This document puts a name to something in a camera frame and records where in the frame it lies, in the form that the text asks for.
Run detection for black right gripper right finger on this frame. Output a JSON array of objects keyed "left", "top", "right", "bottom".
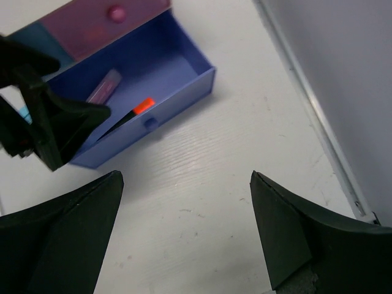
[{"left": 250, "top": 171, "right": 391, "bottom": 293}]

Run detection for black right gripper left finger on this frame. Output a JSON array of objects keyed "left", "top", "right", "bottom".
[{"left": 1, "top": 171, "right": 124, "bottom": 293}]

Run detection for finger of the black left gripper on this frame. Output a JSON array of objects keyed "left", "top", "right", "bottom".
[{"left": 1, "top": 37, "right": 111, "bottom": 171}]

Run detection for purple highlighter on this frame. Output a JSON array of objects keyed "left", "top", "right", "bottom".
[{"left": 86, "top": 69, "right": 122, "bottom": 105}]

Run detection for orange black highlighter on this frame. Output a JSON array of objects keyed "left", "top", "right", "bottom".
[{"left": 99, "top": 97, "right": 156, "bottom": 139}]

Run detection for light blue drawer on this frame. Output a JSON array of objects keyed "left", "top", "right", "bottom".
[{"left": 6, "top": 21, "right": 74, "bottom": 69}]

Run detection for pink drawer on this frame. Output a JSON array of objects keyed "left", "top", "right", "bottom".
[{"left": 40, "top": 0, "right": 171, "bottom": 61}]

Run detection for periwinkle blue drawer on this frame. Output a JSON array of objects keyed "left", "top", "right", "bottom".
[{"left": 49, "top": 11, "right": 216, "bottom": 168}]

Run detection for blue highlighter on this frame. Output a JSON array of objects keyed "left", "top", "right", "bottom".
[{"left": 18, "top": 106, "right": 32, "bottom": 124}]

